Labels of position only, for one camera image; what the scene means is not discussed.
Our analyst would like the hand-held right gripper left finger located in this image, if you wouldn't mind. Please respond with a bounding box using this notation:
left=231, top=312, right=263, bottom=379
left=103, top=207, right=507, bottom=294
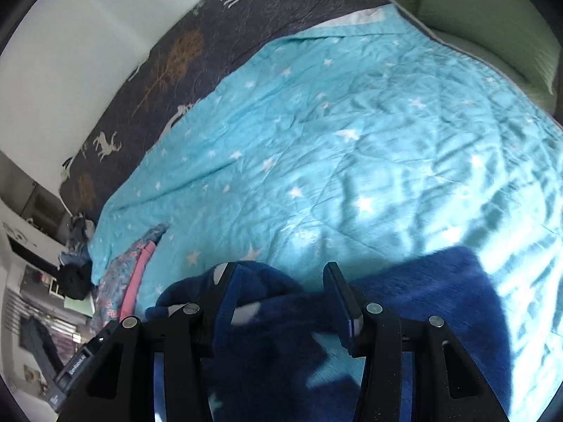
left=66, top=261, right=240, bottom=422

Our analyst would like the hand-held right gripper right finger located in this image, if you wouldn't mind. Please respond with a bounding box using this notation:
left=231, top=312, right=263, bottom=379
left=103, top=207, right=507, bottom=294
left=323, top=261, right=498, bottom=422

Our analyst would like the blue star fleece robe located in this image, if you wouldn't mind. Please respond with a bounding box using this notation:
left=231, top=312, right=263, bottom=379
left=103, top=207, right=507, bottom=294
left=145, top=246, right=506, bottom=422

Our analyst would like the pile of grey clothes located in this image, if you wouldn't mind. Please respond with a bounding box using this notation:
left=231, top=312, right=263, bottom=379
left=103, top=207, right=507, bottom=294
left=65, top=213, right=96, bottom=265

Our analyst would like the light green pad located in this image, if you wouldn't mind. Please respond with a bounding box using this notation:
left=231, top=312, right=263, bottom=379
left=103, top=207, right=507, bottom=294
left=65, top=298, right=96, bottom=318

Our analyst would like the folded pink garment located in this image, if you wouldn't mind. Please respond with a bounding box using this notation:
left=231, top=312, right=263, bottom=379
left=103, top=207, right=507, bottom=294
left=120, top=241, right=158, bottom=319

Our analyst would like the black bag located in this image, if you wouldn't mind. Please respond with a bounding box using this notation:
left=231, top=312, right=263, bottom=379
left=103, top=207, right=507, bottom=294
left=59, top=259, right=94, bottom=300

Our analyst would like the folded floral garment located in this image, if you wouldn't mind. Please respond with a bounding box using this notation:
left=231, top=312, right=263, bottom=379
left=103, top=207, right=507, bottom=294
left=94, top=223, right=170, bottom=332

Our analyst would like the light blue star quilt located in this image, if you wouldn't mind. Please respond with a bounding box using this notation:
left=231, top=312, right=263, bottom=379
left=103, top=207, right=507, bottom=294
left=90, top=4, right=563, bottom=422

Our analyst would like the dark deer print bedspread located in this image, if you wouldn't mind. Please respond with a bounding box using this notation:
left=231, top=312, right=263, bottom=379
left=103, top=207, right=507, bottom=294
left=59, top=0, right=397, bottom=216

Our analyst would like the large green pillow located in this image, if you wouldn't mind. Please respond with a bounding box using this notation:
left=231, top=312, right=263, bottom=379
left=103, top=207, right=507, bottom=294
left=416, top=0, right=561, bottom=95

